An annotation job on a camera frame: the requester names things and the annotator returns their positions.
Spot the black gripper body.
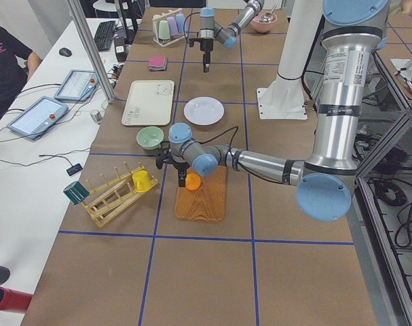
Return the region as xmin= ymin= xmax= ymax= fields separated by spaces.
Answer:
xmin=201 ymin=38 xmax=214 ymax=65
xmin=172 ymin=161 xmax=190 ymax=174

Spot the orange fruit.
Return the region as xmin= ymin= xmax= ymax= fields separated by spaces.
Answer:
xmin=185 ymin=173 xmax=202 ymax=191

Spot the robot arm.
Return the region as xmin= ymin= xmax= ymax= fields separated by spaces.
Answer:
xmin=189 ymin=0 xmax=264 ymax=73
xmin=156 ymin=1 xmax=390 ymax=221

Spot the cream bear tray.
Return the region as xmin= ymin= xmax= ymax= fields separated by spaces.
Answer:
xmin=121 ymin=80 xmax=174 ymax=126

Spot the purple cup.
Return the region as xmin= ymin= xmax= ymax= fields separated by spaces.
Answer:
xmin=166 ymin=16 xmax=179 ymax=37

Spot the blue cup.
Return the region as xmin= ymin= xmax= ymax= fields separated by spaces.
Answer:
xmin=175 ymin=12 xmax=185 ymax=34

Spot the brown wooden cutting board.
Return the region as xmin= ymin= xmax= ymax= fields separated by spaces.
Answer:
xmin=173 ymin=166 xmax=227 ymax=223

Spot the yellow mug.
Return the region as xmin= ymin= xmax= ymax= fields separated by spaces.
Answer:
xmin=132 ymin=170 xmax=153 ymax=193

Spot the grey cloth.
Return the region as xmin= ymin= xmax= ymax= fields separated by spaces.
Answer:
xmin=148 ymin=59 xmax=168 ymax=71

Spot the green cup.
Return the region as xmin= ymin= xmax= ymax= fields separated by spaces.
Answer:
xmin=158 ymin=20 xmax=171 ymax=43

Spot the green ceramic bowl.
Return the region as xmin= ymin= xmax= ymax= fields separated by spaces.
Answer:
xmin=136 ymin=126 xmax=164 ymax=150

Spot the white round plate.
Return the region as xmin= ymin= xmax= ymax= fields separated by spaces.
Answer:
xmin=183 ymin=96 xmax=225 ymax=126

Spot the pink cloth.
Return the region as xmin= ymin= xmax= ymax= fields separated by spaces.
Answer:
xmin=149 ymin=56 xmax=167 ymax=69

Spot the pink bowl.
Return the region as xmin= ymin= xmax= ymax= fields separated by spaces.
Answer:
xmin=250 ymin=12 xmax=278 ymax=33

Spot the metal scoop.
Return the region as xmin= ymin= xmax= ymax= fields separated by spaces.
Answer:
xmin=259 ymin=5 xmax=277 ymax=23

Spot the wooden peg drying rack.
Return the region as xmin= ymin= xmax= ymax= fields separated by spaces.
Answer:
xmin=81 ymin=162 xmax=159 ymax=228

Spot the small metal cylinder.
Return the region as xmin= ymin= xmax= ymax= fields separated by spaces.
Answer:
xmin=90 ymin=109 xmax=102 ymax=124

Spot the black keyboard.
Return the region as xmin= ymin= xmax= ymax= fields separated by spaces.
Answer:
xmin=94 ymin=20 xmax=116 ymax=52

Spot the small black device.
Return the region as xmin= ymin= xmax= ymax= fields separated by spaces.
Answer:
xmin=66 ymin=164 xmax=83 ymax=176

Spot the dark green mug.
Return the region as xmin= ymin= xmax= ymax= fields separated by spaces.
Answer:
xmin=63 ymin=181 xmax=90 ymax=205

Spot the upper teach pendant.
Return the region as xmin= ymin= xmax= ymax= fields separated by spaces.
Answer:
xmin=54 ymin=69 xmax=98 ymax=103

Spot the teach pendant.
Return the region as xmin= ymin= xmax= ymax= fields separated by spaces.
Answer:
xmin=7 ymin=96 xmax=69 ymax=141
xmin=54 ymin=69 xmax=98 ymax=103

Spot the black computer mouse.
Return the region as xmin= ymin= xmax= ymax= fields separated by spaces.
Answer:
xmin=58 ymin=48 xmax=72 ymax=57

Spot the lower teach pendant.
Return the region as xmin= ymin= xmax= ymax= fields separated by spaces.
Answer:
xmin=7 ymin=96 xmax=69 ymax=141

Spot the seated person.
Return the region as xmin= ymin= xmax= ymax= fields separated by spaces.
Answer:
xmin=0 ymin=26 xmax=42 ymax=120

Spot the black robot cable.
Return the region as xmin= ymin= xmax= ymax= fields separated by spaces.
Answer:
xmin=183 ymin=12 xmax=202 ymax=45

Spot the white wire cup rack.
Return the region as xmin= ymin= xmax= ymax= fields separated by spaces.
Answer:
xmin=152 ymin=8 xmax=185 ymax=47

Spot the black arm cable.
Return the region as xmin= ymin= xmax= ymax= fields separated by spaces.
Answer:
xmin=191 ymin=126 xmax=240 ymax=160

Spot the aluminium frame post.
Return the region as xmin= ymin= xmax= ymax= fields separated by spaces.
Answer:
xmin=67 ymin=0 xmax=115 ymax=104

